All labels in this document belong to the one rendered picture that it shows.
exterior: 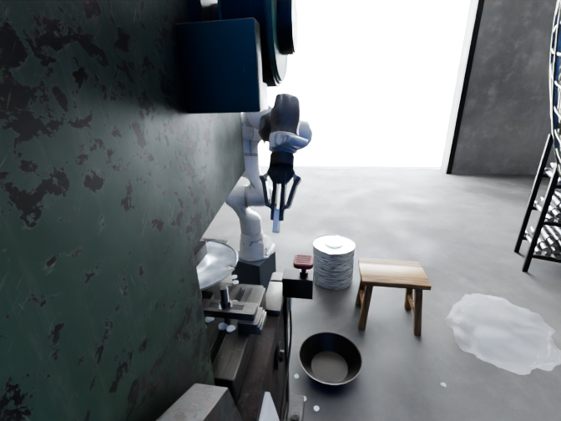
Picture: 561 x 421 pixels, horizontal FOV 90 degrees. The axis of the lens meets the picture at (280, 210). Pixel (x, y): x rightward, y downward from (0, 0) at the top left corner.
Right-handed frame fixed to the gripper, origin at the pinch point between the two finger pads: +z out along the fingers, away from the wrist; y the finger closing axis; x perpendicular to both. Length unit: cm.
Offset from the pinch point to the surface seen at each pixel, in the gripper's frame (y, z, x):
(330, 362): -16, 66, -67
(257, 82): -8, -16, 47
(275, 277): 3.5, 19.6, -18.8
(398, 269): -49, 18, -89
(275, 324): -2.0, 29.5, 0.0
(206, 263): 18.2, 13.9, 6.0
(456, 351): -78, 56, -86
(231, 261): 12.0, 12.8, 2.6
